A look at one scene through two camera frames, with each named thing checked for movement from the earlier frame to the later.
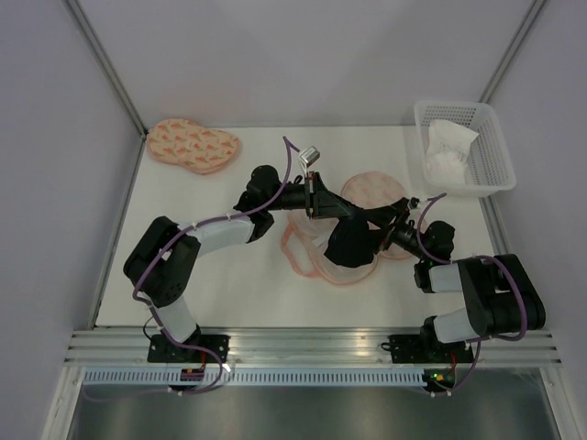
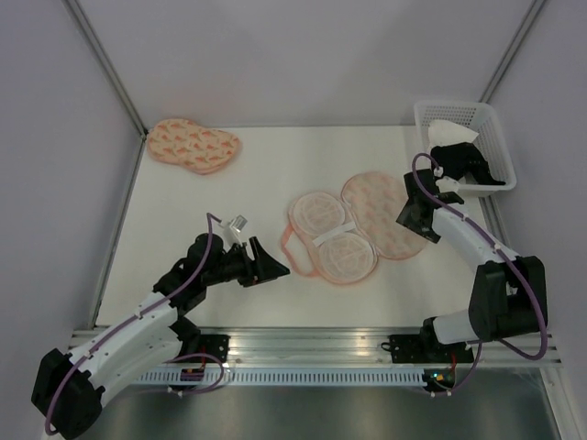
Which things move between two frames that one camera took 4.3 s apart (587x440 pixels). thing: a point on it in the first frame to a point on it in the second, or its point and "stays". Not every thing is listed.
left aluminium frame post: x=95 y=46 stays
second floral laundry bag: x=182 y=141 stays
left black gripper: x=324 y=205 to x=262 y=269
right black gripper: x=381 y=216 to x=404 y=219
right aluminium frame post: x=515 y=44 stays
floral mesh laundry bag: x=304 y=239 stays
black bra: x=352 y=242 to x=457 y=160
